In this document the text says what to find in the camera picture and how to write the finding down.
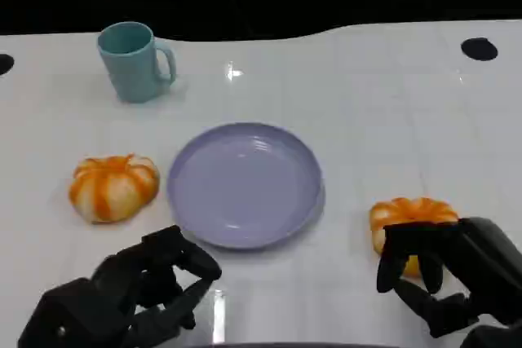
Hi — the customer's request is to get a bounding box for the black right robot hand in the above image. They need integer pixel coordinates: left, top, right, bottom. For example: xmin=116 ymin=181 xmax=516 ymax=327
xmin=375 ymin=216 xmax=522 ymax=339

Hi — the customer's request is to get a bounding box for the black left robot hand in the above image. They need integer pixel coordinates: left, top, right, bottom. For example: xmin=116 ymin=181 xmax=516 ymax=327
xmin=91 ymin=224 xmax=223 ymax=348

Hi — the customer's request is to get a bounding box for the orange white toy bread roll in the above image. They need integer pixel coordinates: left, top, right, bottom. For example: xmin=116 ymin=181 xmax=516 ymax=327
xmin=369 ymin=196 xmax=460 ymax=278
xmin=68 ymin=153 xmax=161 ymax=225

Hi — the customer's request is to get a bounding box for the lilac plate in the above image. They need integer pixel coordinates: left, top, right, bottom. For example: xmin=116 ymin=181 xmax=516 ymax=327
xmin=166 ymin=121 xmax=326 ymax=251

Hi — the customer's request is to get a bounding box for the pale green mug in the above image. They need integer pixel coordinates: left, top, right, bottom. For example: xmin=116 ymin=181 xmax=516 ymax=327
xmin=96 ymin=20 xmax=178 ymax=104

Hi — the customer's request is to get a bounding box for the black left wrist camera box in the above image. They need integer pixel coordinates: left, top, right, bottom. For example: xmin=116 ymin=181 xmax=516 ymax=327
xmin=17 ymin=277 xmax=136 ymax=348

